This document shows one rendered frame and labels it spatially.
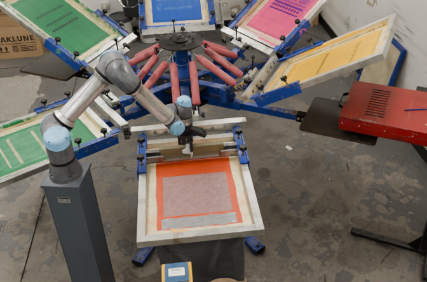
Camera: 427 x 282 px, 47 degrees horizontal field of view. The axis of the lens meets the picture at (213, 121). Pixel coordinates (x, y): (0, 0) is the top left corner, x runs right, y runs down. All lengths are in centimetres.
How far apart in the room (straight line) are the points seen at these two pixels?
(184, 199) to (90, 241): 50
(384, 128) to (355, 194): 127
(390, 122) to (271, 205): 135
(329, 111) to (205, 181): 102
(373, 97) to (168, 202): 141
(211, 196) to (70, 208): 69
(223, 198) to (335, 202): 160
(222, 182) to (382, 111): 103
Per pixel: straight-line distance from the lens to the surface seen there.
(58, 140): 223
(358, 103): 301
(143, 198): 248
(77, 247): 261
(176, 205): 247
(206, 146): 267
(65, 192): 236
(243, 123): 289
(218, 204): 246
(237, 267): 261
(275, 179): 408
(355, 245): 365
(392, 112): 297
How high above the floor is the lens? 264
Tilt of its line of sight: 34 degrees down
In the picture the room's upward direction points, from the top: 2 degrees counter-clockwise
